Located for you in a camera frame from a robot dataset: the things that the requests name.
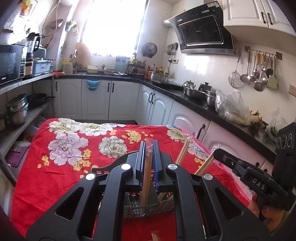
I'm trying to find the hanging steel ladle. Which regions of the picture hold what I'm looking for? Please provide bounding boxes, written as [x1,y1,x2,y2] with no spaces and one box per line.
[240,50,251,83]

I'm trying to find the white upper cabinets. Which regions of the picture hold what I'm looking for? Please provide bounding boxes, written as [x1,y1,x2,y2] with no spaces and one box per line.
[222,0,295,36]

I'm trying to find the blue hanging bowl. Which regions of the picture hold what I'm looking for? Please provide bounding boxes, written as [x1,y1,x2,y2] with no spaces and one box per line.
[86,80,100,91]

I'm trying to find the steel stockpot on shelf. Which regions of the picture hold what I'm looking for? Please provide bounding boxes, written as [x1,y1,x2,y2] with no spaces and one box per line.
[5,93,29,126]

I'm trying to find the white lower kitchen cabinets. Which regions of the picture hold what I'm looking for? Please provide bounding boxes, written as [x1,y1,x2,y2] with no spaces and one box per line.
[53,78,275,171]

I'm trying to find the hanging skimmer strainer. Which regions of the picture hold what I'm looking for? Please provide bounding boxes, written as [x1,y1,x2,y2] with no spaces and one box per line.
[228,50,243,88]

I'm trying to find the plastic bag on counter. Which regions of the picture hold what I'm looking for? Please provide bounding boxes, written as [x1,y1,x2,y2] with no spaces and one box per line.
[215,90,251,126]

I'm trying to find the black microwave oven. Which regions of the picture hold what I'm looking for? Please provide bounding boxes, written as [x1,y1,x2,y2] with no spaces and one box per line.
[0,44,26,84]

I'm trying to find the black plastic utensil basket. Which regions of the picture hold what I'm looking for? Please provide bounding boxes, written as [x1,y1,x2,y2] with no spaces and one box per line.
[91,162,183,220]

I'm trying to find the small black wall fan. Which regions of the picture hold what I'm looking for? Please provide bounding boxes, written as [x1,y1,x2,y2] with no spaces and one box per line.
[142,43,158,58]

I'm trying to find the black range hood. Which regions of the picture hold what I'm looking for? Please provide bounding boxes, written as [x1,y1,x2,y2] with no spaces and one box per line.
[168,1,235,55]

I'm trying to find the fruit picture on wall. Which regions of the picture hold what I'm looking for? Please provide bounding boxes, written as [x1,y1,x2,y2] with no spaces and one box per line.
[20,0,38,17]

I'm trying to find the steel bowl on counter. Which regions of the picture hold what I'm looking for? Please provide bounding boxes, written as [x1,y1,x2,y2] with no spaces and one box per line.
[185,87,206,99]

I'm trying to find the black frying pan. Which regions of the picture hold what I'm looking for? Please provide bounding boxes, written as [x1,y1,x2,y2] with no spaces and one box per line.
[27,93,55,108]

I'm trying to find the red floral tablecloth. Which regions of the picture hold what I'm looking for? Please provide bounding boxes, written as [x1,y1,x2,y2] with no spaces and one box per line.
[11,118,250,240]

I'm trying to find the blender with black base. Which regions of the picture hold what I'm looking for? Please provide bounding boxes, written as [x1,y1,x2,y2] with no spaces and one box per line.
[25,33,41,77]

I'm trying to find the grey lidded storage box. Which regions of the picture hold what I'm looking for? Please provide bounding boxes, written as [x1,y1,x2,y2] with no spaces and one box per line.
[32,59,52,76]

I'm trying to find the person's right hand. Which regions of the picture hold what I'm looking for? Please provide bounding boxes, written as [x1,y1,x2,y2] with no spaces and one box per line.
[248,193,288,232]

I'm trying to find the metal storage shelf rack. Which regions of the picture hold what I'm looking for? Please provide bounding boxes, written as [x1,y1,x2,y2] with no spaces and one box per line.
[0,72,56,186]

